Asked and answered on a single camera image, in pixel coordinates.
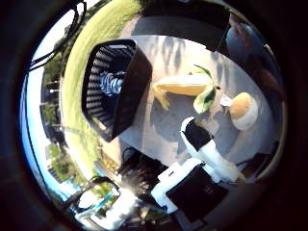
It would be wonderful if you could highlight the black cable bundle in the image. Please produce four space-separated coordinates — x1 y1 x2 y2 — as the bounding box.
28 0 89 72

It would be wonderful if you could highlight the thin black cable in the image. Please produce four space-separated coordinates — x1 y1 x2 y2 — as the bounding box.
21 71 52 196

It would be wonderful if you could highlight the dark building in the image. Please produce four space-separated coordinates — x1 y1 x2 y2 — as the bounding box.
39 80 66 147

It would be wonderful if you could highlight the black slatted plastic basket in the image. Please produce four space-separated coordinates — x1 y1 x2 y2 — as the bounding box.
81 38 154 143

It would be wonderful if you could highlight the yellow banana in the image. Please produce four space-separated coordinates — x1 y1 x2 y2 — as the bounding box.
152 64 222 115

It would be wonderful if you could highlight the black white zebra plush toy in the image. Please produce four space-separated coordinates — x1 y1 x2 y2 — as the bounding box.
98 70 127 97

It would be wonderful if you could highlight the black mesh cart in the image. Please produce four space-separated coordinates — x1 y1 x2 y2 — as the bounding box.
117 146 168 197

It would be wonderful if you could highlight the blue striped frame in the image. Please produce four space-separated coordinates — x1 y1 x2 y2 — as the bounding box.
90 189 121 215

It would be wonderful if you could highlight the person in dark clothes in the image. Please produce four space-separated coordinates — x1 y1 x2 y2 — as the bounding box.
224 15 285 97

